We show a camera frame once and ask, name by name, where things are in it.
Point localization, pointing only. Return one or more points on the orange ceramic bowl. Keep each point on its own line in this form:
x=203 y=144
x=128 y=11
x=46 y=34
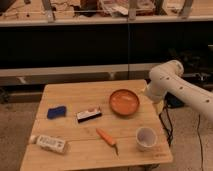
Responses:
x=124 y=102

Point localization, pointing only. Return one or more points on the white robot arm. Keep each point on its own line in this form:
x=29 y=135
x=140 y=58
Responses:
x=166 y=77

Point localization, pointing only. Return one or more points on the wooden table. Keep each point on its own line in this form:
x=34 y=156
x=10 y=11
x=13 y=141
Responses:
x=86 y=149

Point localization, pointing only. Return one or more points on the blue sponge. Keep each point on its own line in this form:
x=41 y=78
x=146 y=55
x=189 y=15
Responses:
x=56 y=112

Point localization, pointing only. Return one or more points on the orange carrot toy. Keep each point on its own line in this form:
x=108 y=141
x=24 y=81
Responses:
x=107 y=138

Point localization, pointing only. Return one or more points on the white cup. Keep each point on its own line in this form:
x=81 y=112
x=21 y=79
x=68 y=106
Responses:
x=146 y=138

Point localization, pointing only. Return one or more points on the white labelled bottle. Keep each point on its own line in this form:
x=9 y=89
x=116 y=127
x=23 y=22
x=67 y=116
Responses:
x=49 y=143

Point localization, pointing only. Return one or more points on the long metal shelf rack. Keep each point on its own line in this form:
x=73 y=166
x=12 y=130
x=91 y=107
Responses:
x=53 y=41

